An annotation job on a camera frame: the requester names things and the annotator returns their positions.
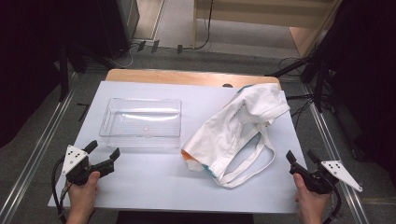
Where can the person's left hand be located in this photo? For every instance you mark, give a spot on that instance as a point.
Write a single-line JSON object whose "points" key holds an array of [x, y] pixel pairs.
{"points": [[82, 197]]}

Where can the small black floor block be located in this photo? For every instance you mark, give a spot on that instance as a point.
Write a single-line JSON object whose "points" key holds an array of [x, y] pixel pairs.
{"points": [[155, 46], [179, 48], [141, 45]]}

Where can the dark curtain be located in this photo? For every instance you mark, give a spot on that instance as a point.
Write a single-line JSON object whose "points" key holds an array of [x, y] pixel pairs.
{"points": [[370, 77], [28, 62]]}

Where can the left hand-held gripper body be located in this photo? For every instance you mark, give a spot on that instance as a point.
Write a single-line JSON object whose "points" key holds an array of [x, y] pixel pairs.
{"points": [[76, 168]]}

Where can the beige wooden shelf unit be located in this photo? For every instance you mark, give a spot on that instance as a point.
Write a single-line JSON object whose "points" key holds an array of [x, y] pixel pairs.
{"points": [[264, 15]]}

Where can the white tote bag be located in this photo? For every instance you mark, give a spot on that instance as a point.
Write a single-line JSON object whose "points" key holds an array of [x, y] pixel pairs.
{"points": [[227, 130]]}

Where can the black cabinet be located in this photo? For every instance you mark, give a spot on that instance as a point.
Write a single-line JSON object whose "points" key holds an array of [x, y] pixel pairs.
{"points": [[120, 25]]}

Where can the black upright stand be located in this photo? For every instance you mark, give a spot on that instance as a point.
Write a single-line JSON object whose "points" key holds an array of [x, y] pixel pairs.
{"points": [[63, 74]]}

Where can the clear plastic container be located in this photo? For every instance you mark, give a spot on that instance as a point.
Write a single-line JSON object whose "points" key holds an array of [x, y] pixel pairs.
{"points": [[143, 124]]}

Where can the metal floor rail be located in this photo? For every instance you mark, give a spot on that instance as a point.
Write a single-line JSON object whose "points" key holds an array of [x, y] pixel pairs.
{"points": [[37, 149], [330, 146]]}

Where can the person's right hand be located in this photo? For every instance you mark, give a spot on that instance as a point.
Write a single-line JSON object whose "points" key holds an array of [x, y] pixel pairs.
{"points": [[311, 203]]}

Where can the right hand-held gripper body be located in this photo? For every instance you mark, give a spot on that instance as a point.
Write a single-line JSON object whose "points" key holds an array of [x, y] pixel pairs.
{"points": [[320, 180]]}

